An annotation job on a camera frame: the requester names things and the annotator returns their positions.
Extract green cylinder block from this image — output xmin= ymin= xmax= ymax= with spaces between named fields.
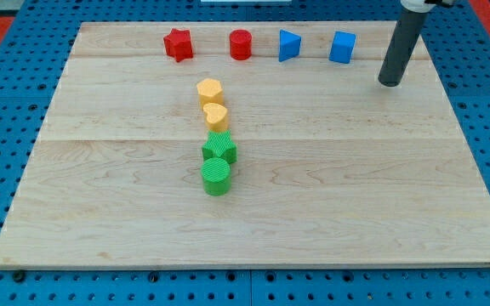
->
xmin=201 ymin=157 xmax=231 ymax=196

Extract red star block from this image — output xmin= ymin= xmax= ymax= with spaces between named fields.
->
xmin=163 ymin=28 xmax=194 ymax=62

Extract blue cube block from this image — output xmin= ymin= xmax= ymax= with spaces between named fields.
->
xmin=328 ymin=31 xmax=356 ymax=64

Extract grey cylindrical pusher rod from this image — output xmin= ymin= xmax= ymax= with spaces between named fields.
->
xmin=378 ymin=8 xmax=425 ymax=87

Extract blue triangle block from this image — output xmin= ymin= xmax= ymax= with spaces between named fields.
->
xmin=278 ymin=29 xmax=301 ymax=62

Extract red cylinder block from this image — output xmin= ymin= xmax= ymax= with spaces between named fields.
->
xmin=229 ymin=29 xmax=253 ymax=60

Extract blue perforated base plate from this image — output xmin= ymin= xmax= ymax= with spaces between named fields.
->
xmin=0 ymin=0 xmax=490 ymax=305

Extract green star block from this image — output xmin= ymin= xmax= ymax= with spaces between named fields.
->
xmin=202 ymin=130 xmax=237 ymax=164

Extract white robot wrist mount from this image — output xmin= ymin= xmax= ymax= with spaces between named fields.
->
xmin=400 ymin=0 xmax=456 ymax=13

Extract yellow hexagon block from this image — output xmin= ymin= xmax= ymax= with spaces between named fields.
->
xmin=197 ymin=78 xmax=224 ymax=109

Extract yellow heart block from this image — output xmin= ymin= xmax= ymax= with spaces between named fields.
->
xmin=202 ymin=103 xmax=229 ymax=133

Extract wooden board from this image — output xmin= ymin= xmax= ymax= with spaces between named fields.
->
xmin=0 ymin=21 xmax=490 ymax=270

